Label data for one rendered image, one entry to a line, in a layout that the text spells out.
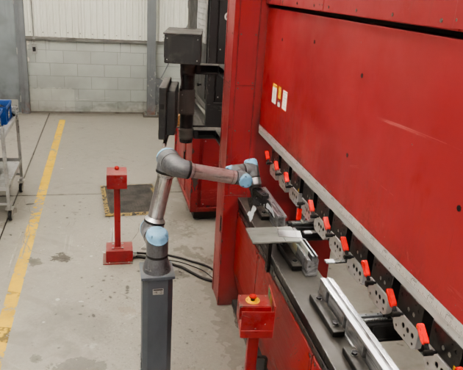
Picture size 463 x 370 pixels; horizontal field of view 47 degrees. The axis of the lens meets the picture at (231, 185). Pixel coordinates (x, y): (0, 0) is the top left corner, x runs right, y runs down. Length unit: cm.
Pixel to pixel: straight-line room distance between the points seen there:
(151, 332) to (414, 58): 202
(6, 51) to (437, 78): 864
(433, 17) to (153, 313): 206
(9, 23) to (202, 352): 725
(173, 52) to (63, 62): 630
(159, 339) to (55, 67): 725
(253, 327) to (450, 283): 121
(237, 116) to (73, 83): 652
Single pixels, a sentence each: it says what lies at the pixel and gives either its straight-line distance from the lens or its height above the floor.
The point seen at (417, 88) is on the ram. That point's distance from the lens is 180.
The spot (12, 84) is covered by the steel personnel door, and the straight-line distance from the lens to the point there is 988.
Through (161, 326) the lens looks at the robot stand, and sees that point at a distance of 306.
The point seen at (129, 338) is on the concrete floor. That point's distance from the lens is 377.
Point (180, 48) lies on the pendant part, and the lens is 356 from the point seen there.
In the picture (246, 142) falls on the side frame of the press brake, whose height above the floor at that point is 127.
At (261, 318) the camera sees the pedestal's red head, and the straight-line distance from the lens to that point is 261.
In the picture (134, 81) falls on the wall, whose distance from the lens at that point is 980.
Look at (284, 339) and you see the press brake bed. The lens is 283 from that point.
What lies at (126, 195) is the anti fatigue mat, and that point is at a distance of 601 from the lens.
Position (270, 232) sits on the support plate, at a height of 100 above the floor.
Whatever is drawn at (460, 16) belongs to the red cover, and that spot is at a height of 220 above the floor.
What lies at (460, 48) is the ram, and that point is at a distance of 163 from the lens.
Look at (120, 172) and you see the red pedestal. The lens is 434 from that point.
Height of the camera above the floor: 223
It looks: 20 degrees down
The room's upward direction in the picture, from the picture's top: 4 degrees clockwise
